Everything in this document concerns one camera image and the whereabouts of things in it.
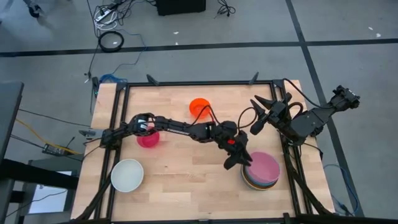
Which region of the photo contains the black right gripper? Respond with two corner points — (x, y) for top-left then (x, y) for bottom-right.
(249, 91), (294, 136)

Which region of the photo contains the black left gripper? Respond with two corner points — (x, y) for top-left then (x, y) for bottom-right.
(223, 130), (253, 171)

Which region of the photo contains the pink plastic bowl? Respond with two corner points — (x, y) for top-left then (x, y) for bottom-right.
(246, 151), (281, 185)

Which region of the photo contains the large dark green bowl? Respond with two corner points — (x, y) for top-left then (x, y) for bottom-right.
(241, 164), (279, 191)

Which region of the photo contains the small orange bowl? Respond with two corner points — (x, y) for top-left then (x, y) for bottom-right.
(188, 97), (212, 120)

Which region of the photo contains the small magenta bowl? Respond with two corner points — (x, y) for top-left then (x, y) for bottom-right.
(136, 129), (160, 149)

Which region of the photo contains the white bowl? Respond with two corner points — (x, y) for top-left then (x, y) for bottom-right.
(110, 158), (145, 194)

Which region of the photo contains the small black hub box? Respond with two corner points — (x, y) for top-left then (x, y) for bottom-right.
(91, 76), (101, 96)

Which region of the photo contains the white power strip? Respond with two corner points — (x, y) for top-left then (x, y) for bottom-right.
(95, 9), (113, 22)

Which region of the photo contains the black adapter box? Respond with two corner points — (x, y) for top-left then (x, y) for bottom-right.
(42, 142), (68, 156)

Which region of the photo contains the white flat panel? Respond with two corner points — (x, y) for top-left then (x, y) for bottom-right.
(29, 170), (74, 215)

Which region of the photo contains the black stand bar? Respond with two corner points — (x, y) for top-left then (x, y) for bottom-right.
(0, 158), (80, 190)

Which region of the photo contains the dark grey desk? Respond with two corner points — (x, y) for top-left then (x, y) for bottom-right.
(0, 81), (25, 159)

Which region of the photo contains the black chair caster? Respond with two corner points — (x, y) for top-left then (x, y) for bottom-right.
(27, 3), (43, 19)

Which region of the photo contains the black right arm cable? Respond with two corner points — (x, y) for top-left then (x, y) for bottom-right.
(282, 77), (326, 110)

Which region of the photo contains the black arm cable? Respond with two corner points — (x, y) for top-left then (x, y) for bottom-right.
(190, 105), (220, 126)
(282, 77), (326, 110)

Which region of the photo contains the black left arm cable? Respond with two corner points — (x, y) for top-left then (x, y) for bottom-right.
(190, 105), (220, 126)

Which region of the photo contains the black aluminium table frame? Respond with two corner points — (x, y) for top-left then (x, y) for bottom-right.
(74, 72), (336, 224)

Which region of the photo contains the black cable bundle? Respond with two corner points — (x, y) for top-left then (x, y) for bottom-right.
(214, 0), (236, 19)

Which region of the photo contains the long blue cable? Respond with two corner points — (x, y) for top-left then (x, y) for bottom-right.
(323, 164), (360, 215)

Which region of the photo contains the thin blue cable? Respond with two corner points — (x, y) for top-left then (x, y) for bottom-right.
(110, 29), (147, 75)

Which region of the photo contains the coiled blue cable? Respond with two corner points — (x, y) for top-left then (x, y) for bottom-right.
(98, 73), (128, 84)

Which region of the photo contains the black ring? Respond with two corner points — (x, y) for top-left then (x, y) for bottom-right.
(98, 30), (125, 53)

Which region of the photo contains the white cable coil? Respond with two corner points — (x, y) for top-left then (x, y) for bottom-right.
(95, 12), (119, 31)

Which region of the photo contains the long black cable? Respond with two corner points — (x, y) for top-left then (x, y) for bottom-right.
(84, 0), (100, 82)

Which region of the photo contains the yellow cable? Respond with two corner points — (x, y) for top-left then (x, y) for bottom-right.
(15, 118), (82, 156)

